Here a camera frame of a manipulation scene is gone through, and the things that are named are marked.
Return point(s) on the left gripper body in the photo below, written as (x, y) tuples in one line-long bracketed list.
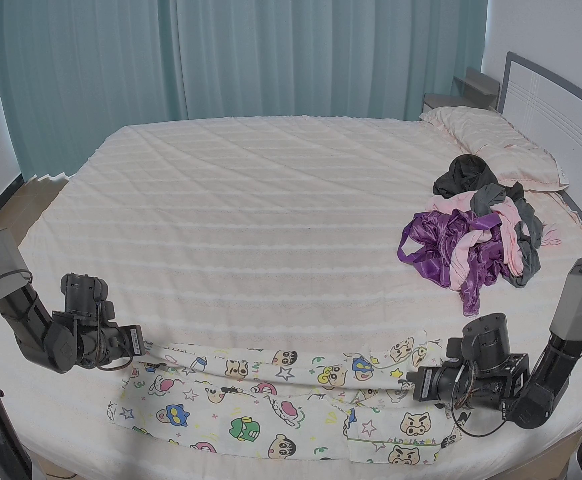
[(130, 343)]

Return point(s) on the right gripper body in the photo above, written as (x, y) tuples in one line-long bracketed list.
[(436, 383)]

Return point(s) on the white printed pyjama top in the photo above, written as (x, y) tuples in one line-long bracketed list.
[(271, 408)]

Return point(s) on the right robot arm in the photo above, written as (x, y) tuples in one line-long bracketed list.
[(571, 308)]

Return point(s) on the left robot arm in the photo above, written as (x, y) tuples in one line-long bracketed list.
[(46, 338)]

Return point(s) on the pile of clothes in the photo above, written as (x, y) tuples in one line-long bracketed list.
[(446, 248)]

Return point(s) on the bed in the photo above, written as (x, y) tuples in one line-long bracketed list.
[(271, 218)]

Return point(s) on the cream pillow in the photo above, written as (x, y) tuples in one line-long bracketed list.
[(496, 143)]

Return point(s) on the grey bedside table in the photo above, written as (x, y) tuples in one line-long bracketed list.
[(476, 85)]

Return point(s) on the blue-green curtain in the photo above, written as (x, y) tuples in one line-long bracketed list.
[(221, 43)]

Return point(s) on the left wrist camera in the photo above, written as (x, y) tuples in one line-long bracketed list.
[(108, 313)]

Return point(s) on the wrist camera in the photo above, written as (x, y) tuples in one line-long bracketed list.
[(455, 350), (108, 313)]

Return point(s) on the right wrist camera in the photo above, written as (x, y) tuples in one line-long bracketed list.
[(455, 350)]

